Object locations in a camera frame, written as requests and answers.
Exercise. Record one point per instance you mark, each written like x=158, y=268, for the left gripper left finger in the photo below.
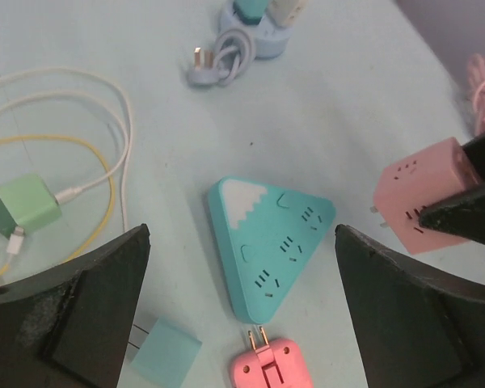
x=69, y=326

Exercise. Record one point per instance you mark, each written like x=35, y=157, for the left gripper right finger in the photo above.
x=415, y=325

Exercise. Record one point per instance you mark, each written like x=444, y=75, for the pink cube socket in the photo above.
x=411, y=184

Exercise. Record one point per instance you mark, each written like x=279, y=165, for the light teal charger plug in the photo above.
x=163, y=354

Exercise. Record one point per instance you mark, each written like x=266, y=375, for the teal triangular power strip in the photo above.
x=265, y=236

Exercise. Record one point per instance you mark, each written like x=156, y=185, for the blue round power strip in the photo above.
x=236, y=47

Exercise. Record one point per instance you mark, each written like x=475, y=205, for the white square adapter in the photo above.
x=284, y=13

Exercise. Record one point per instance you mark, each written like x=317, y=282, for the green charger plug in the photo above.
x=26, y=203

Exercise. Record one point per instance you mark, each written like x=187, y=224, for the pink square adapter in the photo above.
x=272, y=364

